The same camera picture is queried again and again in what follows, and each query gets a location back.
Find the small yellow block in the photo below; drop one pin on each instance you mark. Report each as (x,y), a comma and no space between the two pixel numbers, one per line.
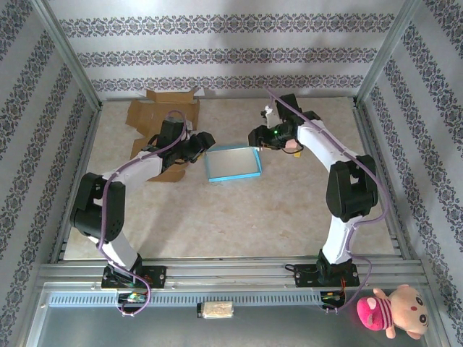
(297,155)

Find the aluminium side rail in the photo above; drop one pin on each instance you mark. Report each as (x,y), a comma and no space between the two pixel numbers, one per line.
(77,180)
(369,137)

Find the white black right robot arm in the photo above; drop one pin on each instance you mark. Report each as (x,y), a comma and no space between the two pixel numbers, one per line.
(338,246)

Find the pink and beige plush toy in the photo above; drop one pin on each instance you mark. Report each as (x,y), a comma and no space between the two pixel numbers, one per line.
(405,311)

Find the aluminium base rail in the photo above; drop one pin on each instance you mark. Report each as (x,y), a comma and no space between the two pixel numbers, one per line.
(231,274)

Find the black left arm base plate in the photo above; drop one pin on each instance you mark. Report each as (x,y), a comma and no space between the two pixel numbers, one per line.
(155,276)

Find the brown cardboard box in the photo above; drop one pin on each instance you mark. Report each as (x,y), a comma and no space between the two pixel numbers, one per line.
(144,115)

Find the blue and white paper box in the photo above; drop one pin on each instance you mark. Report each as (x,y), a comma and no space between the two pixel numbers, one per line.
(231,162)

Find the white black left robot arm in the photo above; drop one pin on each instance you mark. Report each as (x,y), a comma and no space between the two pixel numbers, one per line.
(119,249)

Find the aluminium frame post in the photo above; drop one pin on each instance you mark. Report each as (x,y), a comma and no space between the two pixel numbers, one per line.
(386,54)
(68,54)

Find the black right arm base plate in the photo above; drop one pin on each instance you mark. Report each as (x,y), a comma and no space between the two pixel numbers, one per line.
(304,274)

